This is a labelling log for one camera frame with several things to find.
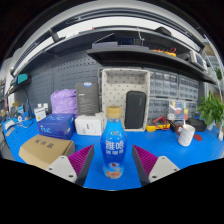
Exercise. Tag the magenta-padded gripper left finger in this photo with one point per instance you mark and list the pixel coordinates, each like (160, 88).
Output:
(58, 166)

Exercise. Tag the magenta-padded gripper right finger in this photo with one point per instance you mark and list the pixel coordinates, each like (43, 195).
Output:
(165, 166)

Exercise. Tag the blue drink bottle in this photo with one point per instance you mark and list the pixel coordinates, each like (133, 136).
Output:
(114, 146)

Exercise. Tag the brown cardboard box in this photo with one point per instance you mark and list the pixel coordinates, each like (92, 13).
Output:
(43, 148)

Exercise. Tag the white paper cup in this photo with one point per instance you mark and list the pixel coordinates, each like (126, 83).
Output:
(186, 136)

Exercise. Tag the blue carton box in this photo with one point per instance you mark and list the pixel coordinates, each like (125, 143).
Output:
(55, 126)

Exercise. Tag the black labelled box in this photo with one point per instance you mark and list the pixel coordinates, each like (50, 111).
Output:
(175, 126)

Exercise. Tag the black flat tray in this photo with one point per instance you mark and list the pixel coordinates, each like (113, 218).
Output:
(198, 125)

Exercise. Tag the small white adapter box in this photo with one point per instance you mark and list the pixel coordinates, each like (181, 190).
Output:
(40, 114)

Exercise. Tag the clear box with colourful parts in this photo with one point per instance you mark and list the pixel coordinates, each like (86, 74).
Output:
(178, 110)

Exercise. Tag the grey small-parts drawer cabinet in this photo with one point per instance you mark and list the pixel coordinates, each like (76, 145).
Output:
(192, 108)
(164, 84)
(158, 108)
(189, 88)

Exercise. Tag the black zip case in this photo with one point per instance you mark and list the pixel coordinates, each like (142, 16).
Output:
(135, 110)

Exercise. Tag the purple plastic bag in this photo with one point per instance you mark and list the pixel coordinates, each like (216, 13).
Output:
(63, 101)

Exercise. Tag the green potted plant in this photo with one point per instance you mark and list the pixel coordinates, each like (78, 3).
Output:
(210, 110)

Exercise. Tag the dark grey flat box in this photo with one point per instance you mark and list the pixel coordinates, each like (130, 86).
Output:
(87, 100)

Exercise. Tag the grey pegboard panel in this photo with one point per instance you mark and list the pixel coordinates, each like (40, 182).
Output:
(60, 76)

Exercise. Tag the white perforated tray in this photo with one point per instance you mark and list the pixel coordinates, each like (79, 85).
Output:
(115, 86)

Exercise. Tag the white shelf unit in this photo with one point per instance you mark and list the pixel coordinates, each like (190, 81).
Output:
(216, 66)

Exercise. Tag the black workbench shelf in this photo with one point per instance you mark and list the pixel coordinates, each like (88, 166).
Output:
(133, 56)

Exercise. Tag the small black rounded case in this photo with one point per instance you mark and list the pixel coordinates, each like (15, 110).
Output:
(163, 31)

